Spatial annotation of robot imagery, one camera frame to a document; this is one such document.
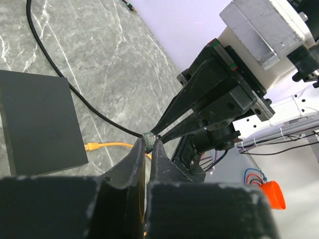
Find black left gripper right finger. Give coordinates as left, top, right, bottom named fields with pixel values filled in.
left=145, top=140, right=280, bottom=239

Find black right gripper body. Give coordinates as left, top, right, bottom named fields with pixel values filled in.
left=172, top=39, right=275, bottom=178

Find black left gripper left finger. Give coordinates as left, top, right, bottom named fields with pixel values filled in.
left=0, top=139, right=146, bottom=239

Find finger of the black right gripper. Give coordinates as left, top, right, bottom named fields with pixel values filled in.
left=152, top=58, right=238, bottom=134
left=160, top=88, right=257, bottom=143

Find black ethernet cable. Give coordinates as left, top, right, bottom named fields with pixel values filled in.
left=25, top=0, right=160, bottom=154

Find yellow ethernet cable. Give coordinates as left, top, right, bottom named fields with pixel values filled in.
left=84, top=141, right=153, bottom=160

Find black network switch box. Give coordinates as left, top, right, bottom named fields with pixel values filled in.
left=0, top=70, right=88, bottom=176

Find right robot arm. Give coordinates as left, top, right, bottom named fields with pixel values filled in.
left=143, top=0, right=319, bottom=181

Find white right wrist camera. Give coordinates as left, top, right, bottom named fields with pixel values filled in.
left=218, top=0, right=315, bottom=90

